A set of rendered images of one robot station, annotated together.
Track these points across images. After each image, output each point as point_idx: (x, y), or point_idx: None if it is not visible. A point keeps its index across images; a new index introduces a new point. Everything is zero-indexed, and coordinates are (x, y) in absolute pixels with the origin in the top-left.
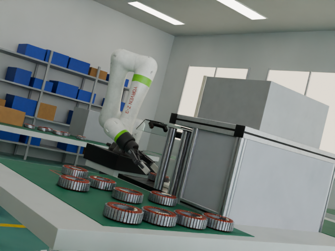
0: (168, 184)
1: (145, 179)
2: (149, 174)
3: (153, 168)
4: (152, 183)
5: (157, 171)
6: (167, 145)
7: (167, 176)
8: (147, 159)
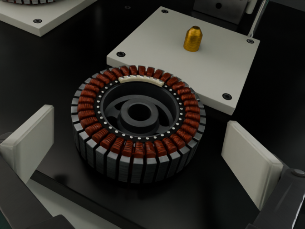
0: (199, 66)
1: (186, 182)
2: (192, 149)
3: (31, 163)
4: (271, 111)
5: (46, 137)
6: None
7: (111, 72)
8: (28, 192)
